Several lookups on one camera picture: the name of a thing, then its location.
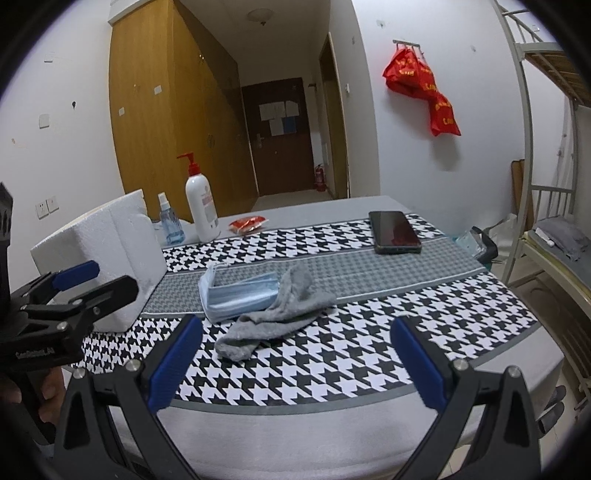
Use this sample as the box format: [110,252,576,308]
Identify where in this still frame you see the blue face mask stack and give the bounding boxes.
[198,264,280,324]

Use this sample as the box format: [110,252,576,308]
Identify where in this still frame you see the grey sock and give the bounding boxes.
[214,266,337,362]

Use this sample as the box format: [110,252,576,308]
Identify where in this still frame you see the person's left hand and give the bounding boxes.
[1,367,66,425]

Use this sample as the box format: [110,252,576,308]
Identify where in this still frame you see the white styrofoam box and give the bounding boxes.
[31,190,167,332]

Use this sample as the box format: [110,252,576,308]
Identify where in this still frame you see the small clear spray bottle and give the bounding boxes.
[158,192,185,245]

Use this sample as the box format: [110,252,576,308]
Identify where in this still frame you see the white pump bottle red top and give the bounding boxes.
[177,152,221,243]

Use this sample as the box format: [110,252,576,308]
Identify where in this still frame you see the houndstooth table cloth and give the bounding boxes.
[81,214,539,410]

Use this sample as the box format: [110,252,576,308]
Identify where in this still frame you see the red snack packet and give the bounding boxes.
[228,215,269,235]

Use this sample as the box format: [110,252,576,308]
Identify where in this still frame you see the black smartphone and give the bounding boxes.
[369,211,422,254]

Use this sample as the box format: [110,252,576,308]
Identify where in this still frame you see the wooden wardrobe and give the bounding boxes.
[108,0,259,220]

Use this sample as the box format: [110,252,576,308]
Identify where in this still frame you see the red fire extinguisher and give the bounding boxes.
[315,165,327,192]

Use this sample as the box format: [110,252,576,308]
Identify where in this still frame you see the dark brown door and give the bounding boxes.
[242,78,315,196]

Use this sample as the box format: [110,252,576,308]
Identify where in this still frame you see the red hanging bag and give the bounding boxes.
[383,43,462,137]

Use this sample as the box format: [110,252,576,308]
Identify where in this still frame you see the ceiling lamp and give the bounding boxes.
[246,8,274,26]

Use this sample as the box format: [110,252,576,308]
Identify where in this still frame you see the metal bunk bed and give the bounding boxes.
[493,1,590,402]

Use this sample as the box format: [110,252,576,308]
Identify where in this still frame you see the side wooden door frame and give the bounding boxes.
[318,33,349,199]

